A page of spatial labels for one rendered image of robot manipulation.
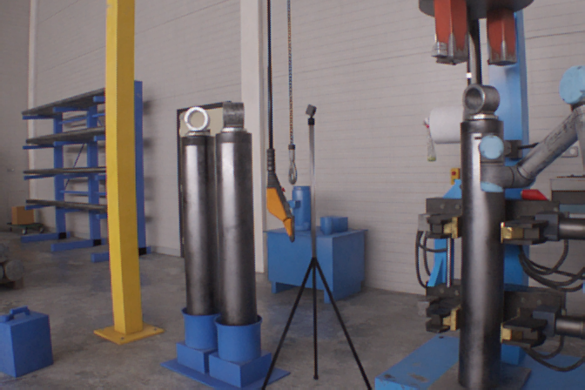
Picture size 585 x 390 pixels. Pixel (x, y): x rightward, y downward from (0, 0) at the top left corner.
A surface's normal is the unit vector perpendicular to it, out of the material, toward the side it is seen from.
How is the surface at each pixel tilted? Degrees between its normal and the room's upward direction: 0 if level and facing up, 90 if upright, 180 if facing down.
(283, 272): 90
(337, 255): 90
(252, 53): 90
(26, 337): 90
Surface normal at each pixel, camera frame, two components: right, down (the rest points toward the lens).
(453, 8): 0.48, 0.01
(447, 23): -0.88, 0.03
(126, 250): 0.77, 0.00
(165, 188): -0.63, 0.03
